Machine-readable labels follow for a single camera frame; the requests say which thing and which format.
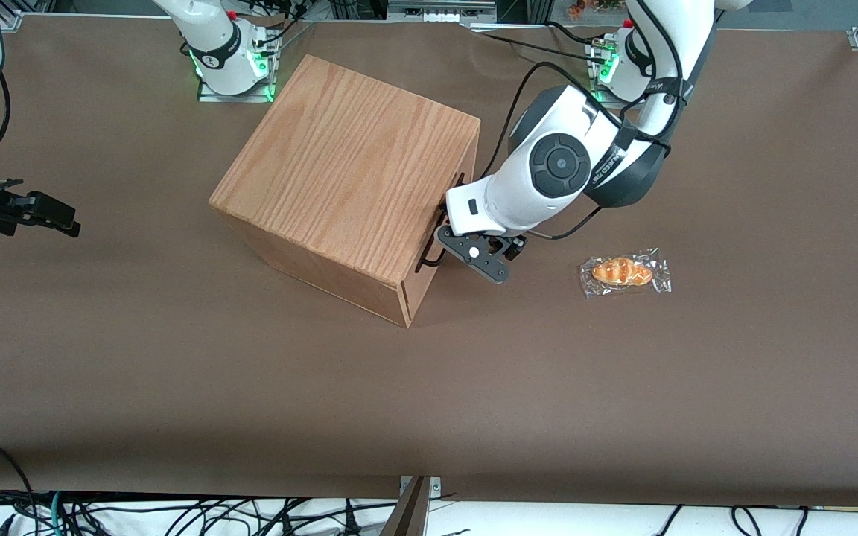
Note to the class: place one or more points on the wooden drawer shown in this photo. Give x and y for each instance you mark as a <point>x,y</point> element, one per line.
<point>429,242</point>

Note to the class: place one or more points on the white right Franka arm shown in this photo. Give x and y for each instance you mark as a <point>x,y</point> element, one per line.
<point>213,37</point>

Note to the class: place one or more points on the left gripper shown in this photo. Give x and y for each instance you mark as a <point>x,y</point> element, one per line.
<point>513,246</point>

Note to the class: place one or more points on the oak wooden drawer cabinet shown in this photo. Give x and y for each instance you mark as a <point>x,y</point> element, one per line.
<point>339,164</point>

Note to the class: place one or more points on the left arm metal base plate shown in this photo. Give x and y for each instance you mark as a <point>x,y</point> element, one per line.
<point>600,67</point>

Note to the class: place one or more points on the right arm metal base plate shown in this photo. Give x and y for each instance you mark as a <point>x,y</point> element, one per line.
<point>209,97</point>

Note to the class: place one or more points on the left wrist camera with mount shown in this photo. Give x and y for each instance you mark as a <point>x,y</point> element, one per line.
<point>485,260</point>

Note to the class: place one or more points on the brown paper table cover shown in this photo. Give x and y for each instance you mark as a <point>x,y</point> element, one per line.
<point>429,409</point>

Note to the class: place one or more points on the metal table edge bracket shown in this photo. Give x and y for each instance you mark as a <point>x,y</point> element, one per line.
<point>410,510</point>

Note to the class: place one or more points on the plastic wrapped bread roll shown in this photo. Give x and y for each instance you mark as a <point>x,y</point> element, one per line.
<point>623,272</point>

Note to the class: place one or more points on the black equipment box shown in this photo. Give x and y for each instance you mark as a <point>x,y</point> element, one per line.
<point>440,9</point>

